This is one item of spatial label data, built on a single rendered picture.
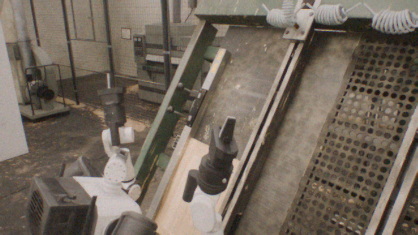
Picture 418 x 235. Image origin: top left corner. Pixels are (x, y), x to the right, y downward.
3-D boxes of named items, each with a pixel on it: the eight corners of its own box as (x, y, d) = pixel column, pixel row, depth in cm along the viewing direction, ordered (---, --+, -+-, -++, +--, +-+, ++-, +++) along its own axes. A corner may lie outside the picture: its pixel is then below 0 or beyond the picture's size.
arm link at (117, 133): (132, 114, 132) (135, 140, 133) (106, 117, 131) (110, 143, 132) (127, 115, 121) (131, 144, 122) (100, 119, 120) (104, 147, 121)
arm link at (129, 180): (138, 155, 132) (145, 190, 141) (120, 150, 137) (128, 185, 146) (120, 168, 124) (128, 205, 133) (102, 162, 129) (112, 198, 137)
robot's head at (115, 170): (99, 187, 92) (107, 159, 92) (103, 176, 102) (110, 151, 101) (121, 191, 94) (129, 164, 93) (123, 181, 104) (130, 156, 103)
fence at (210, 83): (147, 224, 152) (141, 224, 149) (224, 51, 156) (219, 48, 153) (153, 230, 149) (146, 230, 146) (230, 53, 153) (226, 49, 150)
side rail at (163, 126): (134, 203, 174) (117, 201, 167) (211, 29, 179) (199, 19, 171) (139, 209, 170) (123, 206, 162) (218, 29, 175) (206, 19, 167)
